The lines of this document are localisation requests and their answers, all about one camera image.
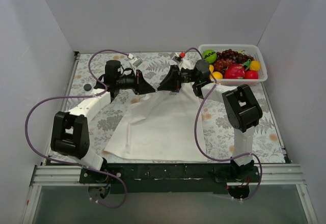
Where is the white daisy print t-shirt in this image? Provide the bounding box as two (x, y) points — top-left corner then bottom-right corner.
(103, 60), (208, 163)

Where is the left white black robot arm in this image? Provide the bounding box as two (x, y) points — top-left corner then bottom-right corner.
(50, 58), (155, 183)

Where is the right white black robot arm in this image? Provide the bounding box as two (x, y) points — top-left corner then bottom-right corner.
(157, 59), (263, 182)

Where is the yellow lemon toy left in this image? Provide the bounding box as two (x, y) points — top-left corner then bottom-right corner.
(209, 65), (214, 73)

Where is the orange yellow fruit toy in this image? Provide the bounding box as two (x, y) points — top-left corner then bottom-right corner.
(211, 71), (223, 79)

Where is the green toy ball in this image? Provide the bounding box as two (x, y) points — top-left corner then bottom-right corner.
(202, 49), (217, 64)

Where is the white bottle black cap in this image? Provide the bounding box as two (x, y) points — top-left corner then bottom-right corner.
(83, 83), (92, 92)

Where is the dark red grape bunch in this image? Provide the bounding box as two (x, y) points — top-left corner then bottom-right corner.
(213, 49), (254, 74)

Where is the red dragon fruit toy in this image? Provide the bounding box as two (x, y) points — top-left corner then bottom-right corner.
(224, 64), (245, 79)

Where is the red apple toy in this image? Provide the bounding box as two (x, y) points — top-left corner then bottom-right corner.
(244, 70), (259, 79)

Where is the yellow fruit toy right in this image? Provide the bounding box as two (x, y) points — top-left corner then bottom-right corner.
(249, 60), (261, 72)

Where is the white plastic fruit basket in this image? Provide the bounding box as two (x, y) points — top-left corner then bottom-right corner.
(199, 44), (268, 86)

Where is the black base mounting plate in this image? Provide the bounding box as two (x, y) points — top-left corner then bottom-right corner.
(79, 163), (259, 194)

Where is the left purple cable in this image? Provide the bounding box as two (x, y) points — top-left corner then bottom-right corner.
(25, 49), (128, 209)

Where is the purple cable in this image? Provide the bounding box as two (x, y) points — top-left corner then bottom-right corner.
(25, 49), (128, 209)
(183, 47), (263, 202)

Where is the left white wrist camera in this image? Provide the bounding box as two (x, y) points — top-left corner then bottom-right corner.
(127, 53), (143, 74)

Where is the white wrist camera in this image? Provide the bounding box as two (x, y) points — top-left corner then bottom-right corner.
(170, 52), (183, 69)
(127, 53), (143, 74)

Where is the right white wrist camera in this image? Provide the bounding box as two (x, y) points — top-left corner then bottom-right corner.
(170, 52), (183, 69)

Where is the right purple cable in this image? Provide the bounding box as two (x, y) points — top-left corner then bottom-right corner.
(183, 47), (263, 202)

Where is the aluminium frame rail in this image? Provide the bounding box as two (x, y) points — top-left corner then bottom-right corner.
(30, 164), (306, 186)

